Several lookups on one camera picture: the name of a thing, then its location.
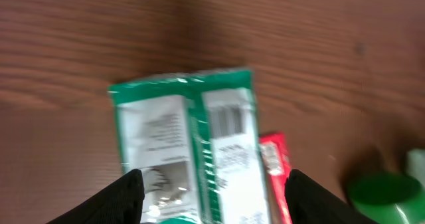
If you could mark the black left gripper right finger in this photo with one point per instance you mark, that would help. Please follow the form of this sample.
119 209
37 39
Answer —
310 203

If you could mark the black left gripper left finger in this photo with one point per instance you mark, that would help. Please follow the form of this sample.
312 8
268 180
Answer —
119 203

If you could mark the red snack package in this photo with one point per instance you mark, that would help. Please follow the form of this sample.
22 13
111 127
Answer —
275 157

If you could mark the green lid jar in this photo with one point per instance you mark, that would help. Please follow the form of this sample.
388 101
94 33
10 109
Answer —
388 198

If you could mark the green white wipes pack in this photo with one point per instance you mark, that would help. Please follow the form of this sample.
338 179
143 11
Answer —
415 164

